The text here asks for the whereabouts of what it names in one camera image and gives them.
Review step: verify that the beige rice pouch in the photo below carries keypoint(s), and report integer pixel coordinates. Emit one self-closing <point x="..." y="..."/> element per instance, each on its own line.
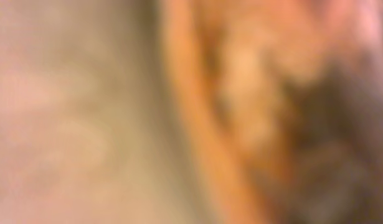
<point x="180" y="111"/>

